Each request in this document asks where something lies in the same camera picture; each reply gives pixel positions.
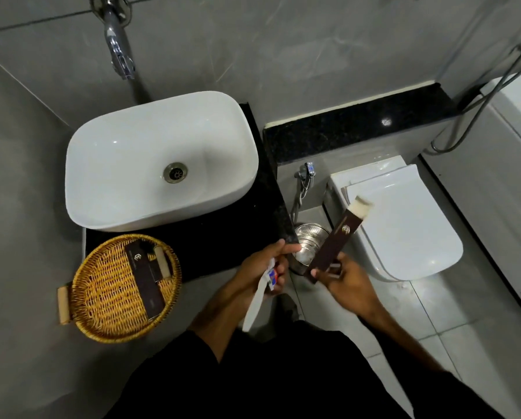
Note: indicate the person's left hand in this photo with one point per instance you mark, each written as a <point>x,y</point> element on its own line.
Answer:
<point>254,268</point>

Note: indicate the person's right hand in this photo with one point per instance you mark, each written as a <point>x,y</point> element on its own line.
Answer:
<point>352,287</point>

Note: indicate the person's right thumb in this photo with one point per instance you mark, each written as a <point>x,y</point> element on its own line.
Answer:
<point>340,261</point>

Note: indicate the long brown toothbrush box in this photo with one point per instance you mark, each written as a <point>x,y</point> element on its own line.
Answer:
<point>337,239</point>

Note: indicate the small red blue toothpaste tube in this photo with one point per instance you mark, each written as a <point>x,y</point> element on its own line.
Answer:
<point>273,277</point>

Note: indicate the white toothbrush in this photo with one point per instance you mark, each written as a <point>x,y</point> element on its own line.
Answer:
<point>257,303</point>

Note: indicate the person's right forearm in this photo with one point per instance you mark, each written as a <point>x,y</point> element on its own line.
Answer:
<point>395,338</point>

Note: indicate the person's left forearm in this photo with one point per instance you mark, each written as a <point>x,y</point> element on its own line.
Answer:
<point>223,318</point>

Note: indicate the steel waste bin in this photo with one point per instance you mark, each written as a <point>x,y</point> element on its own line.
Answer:
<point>306,244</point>

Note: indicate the white toilet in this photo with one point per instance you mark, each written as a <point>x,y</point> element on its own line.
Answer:
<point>409,231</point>

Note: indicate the person's black clothing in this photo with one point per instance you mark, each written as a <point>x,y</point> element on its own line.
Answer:
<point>286,379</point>

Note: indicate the black granite ledge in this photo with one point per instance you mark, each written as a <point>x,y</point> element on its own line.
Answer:
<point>352,122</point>

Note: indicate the brown box with beige end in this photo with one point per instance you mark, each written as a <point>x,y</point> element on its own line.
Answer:
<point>162,261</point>

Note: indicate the chrome sink drain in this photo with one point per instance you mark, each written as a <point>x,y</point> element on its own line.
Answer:
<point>175,173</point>

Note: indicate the dark brown amenity box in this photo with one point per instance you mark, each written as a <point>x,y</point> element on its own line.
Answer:
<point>144,283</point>

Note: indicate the white ceramic sink basin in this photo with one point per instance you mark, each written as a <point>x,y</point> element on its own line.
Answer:
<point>125,170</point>

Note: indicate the round wicker basket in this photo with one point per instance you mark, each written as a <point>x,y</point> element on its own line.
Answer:
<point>107,296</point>

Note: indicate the white fixture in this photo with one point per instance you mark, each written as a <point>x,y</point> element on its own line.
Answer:
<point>520,104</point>

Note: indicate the chrome wall faucet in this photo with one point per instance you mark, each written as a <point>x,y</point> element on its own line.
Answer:
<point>114,34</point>

